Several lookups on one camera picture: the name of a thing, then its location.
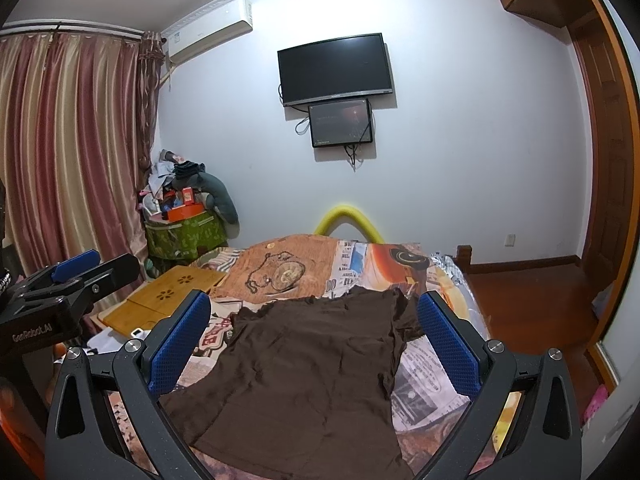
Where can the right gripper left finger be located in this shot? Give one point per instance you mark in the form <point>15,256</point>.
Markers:
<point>83,440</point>

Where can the wooden door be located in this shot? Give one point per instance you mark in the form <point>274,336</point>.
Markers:
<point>610,97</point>

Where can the pink striped curtain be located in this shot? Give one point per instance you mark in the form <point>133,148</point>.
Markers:
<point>78,114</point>

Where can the black wall television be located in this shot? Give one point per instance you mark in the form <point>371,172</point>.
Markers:
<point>334,69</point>

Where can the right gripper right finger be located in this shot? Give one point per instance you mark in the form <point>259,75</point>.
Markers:
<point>543,440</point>

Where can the white air conditioner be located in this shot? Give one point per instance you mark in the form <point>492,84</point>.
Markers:
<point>208,29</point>

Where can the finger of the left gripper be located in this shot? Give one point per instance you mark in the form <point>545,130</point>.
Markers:
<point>87,273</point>

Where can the green storage box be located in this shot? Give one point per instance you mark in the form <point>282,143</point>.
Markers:
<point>185,239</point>

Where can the small wall monitor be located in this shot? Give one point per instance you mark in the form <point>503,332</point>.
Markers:
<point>340,123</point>

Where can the brown t-shirt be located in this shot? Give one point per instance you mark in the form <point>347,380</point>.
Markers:
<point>303,389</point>

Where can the yellow foam bed arch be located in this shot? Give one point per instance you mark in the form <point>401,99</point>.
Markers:
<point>342,212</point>

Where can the orange box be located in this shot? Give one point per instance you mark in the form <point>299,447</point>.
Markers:
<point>183,212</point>

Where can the printed patchwork bedspread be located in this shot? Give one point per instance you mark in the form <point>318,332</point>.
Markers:
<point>425,405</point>

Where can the grey plush pillow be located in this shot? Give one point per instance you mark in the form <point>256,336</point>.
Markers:
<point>217,198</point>

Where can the wooden lap desk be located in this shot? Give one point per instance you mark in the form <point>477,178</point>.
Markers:
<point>159,298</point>

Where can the wooden bed post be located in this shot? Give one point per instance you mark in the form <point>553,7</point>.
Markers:
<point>463,258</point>

